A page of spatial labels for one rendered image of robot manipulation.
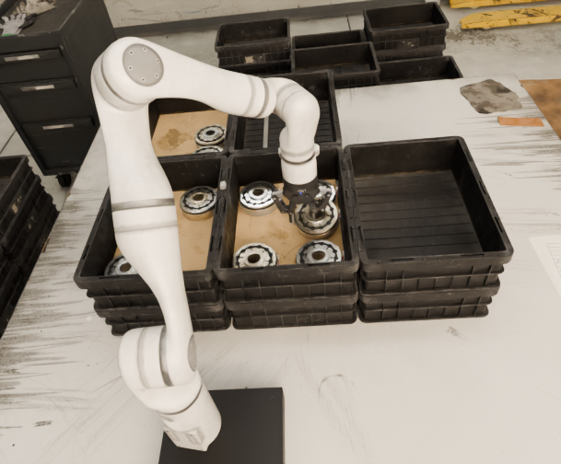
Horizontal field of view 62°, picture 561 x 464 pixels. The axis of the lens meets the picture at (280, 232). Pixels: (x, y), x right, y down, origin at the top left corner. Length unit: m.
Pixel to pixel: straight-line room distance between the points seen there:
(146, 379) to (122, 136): 0.36
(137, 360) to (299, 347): 0.48
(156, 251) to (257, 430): 0.45
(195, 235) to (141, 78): 0.57
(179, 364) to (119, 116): 0.38
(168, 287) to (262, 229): 0.51
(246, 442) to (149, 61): 0.69
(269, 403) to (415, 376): 0.32
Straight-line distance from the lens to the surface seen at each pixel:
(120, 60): 0.70
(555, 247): 1.38
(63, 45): 2.41
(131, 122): 0.76
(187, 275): 0.98
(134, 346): 0.72
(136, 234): 0.69
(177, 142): 1.52
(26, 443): 1.21
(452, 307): 1.13
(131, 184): 0.70
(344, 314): 1.10
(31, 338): 1.35
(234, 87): 0.79
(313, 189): 1.02
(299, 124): 0.88
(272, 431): 0.98
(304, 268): 0.94
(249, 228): 1.17
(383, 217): 1.18
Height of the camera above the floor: 1.66
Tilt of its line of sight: 46 degrees down
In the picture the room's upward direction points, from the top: 9 degrees counter-clockwise
